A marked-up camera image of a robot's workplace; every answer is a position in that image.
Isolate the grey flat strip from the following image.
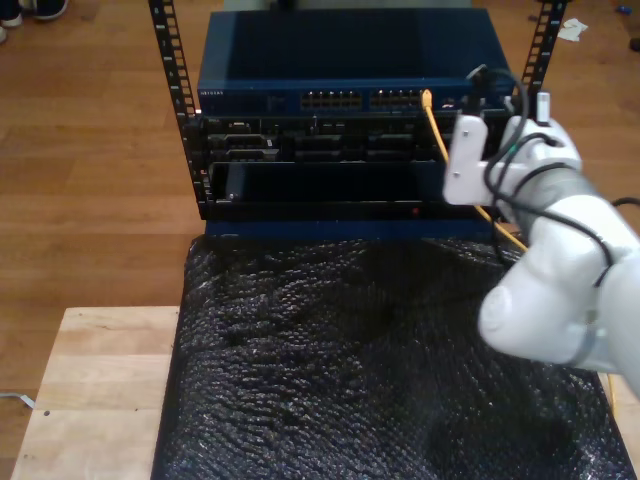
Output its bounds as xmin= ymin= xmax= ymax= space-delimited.
xmin=0 ymin=391 xmax=37 ymax=409

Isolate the black perforated equipment rack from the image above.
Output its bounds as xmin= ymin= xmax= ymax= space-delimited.
xmin=147 ymin=0 xmax=569 ymax=224

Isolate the white crumpled paper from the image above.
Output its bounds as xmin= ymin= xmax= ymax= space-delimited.
xmin=557 ymin=18 xmax=590 ymax=43

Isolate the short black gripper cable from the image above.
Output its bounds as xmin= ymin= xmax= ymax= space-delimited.
xmin=499 ymin=134 xmax=566 ymax=201

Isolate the blue base board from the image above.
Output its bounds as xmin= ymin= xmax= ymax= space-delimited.
xmin=204 ymin=219 xmax=504 ymax=242

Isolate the blue Netgear network switch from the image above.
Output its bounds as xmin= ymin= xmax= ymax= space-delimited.
xmin=196 ymin=8 xmax=516 ymax=115

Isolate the black bubble wrap mat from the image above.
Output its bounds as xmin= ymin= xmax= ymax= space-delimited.
xmin=149 ymin=234 xmax=639 ymax=480

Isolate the yellow network cable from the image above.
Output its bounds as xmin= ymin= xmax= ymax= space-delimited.
xmin=420 ymin=88 xmax=617 ymax=416

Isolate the black Dell rack server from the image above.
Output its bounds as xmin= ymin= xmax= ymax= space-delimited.
xmin=199 ymin=113 xmax=511 ymax=164

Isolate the black camera cable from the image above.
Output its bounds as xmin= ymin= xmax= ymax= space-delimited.
xmin=462 ymin=64 xmax=640 ymax=289

